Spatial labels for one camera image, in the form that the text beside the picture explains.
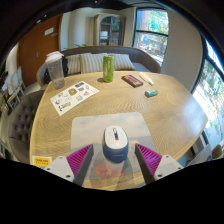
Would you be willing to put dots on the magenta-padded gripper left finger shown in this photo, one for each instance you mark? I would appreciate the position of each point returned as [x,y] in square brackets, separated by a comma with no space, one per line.
[78,161]

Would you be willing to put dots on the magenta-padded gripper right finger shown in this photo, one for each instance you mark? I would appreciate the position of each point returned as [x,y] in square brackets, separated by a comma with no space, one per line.
[151,161]

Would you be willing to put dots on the white and blue computer mouse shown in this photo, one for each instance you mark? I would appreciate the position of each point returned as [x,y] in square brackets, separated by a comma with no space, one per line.
[115,143]

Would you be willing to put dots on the pale landscape-print mouse pad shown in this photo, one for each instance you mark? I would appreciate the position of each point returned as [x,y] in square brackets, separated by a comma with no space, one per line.
[90,133]

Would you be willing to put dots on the yellow code sticker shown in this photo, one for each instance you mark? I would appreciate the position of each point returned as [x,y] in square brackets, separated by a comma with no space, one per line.
[41,161]

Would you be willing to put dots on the white sticker sheet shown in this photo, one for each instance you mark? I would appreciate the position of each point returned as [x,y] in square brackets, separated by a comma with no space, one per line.
[73,97]

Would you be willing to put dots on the grey tufted armchair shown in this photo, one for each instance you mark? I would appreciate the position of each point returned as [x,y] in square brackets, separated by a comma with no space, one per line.
[23,126]

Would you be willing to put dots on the large side window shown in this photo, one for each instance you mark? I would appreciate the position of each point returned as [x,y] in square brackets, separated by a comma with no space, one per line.
[211,100]

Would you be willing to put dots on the clear shaker bottle white lid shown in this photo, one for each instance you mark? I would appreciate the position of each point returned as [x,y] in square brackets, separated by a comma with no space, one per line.
[56,71]

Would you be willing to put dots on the striped cushion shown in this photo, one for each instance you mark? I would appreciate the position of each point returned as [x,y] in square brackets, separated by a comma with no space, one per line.
[74,65]
[124,61]
[93,63]

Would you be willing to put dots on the green drink can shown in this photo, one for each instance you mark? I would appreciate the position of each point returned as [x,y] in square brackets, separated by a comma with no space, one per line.
[108,68]

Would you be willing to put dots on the group of white chairs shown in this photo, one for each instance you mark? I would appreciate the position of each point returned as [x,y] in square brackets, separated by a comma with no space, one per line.
[13,86]

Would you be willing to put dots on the grey curved sofa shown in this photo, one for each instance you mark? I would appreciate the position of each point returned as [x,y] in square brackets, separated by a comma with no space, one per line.
[143,58]

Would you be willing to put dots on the brown wooden door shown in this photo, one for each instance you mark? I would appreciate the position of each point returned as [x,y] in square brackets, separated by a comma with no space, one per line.
[36,50]

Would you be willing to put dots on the black-framed window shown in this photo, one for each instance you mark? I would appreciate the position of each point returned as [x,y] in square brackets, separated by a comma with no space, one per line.
[151,33]

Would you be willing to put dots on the glass-door cabinet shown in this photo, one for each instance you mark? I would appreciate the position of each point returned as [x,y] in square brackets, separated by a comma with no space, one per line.
[108,30]

